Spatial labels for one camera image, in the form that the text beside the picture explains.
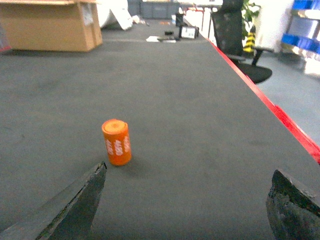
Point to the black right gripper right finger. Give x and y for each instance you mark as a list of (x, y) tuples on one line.
[(293, 209)]

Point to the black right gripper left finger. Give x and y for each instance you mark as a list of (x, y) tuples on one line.
[(68, 215)]

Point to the orange cylindrical cap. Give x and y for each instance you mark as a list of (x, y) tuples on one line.
[(117, 141)]

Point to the yellow black striped bollard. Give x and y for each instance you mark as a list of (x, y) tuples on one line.
[(250, 42)]

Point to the large cardboard box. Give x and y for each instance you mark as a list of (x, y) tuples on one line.
[(51, 25)]

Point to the white paper sheet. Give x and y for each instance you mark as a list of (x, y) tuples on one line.
[(154, 39)]

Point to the black office chair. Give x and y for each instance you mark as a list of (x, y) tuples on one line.
[(227, 25)]

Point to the small framed white display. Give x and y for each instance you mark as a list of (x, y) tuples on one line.
[(188, 32)]

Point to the white foam board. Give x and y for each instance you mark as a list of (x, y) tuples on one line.
[(114, 12)]

